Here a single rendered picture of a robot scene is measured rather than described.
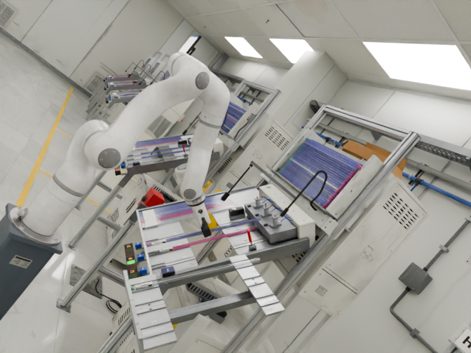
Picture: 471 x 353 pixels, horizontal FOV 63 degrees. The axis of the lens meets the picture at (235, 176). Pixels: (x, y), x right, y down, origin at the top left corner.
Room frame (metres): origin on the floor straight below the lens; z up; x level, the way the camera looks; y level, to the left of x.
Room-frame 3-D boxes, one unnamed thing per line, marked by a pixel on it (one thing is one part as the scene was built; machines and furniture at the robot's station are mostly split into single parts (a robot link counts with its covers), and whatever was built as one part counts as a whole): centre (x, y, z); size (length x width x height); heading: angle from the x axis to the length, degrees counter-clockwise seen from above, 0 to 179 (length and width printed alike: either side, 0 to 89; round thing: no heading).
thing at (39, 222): (1.29, 0.42, 0.79); 0.19 x 0.19 x 0.18
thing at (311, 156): (2.02, -0.34, 1.52); 0.51 x 0.13 x 0.27; 27
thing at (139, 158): (3.32, 0.39, 0.66); 1.01 x 0.73 x 1.31; 117
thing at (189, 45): (6.24, 1.86, 2.10); 0.58 x 0.14 x 0.41; 27
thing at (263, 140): (3.43, 0.22, 0.95); 1.35 x 0.82 x 1.90; 117
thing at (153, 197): (2.56, 0.32, 0.39); 0.24 x 0.24 x 0.78; 27
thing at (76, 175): (1.32, 0.44, 1.00); 0.19 x 0.12 x 0.24; 43
